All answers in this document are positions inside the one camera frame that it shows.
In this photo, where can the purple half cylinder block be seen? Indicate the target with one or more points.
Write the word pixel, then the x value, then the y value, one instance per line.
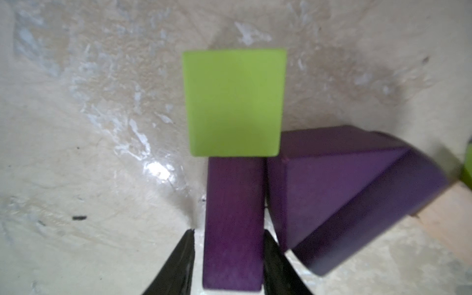
pixel 333 190

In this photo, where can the long natural wood brick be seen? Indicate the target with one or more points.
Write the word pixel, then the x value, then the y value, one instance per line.
pixel 448 218

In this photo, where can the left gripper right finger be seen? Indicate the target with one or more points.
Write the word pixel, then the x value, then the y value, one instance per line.
pixel 280 278

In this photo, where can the long purple brick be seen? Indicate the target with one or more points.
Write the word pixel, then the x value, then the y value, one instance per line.
pixel 234 225

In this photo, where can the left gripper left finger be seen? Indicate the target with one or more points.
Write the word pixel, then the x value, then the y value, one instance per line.
pixel 175 276

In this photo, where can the lime green cube left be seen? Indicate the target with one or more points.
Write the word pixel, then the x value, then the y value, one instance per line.
pixel 234 101

